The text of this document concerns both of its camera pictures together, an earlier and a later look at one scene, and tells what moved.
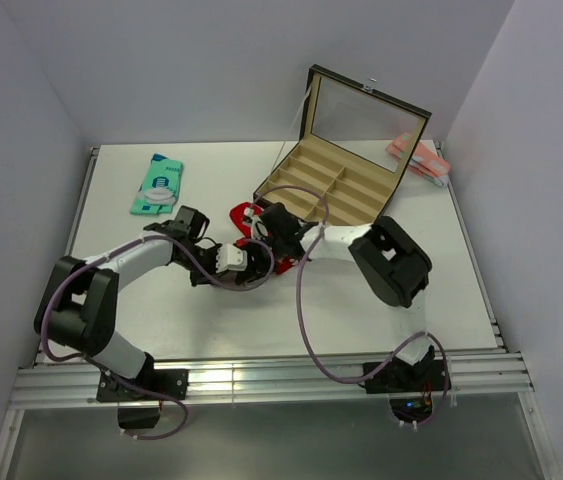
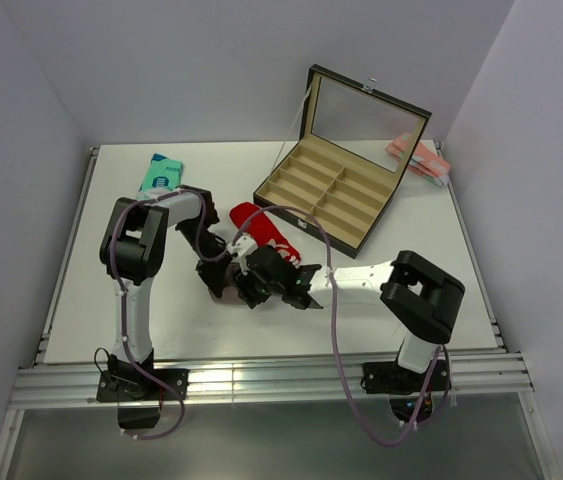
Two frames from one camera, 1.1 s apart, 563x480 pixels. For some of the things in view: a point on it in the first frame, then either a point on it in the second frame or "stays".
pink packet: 425,161 stays
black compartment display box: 354,143 stays
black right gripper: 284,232 to 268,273
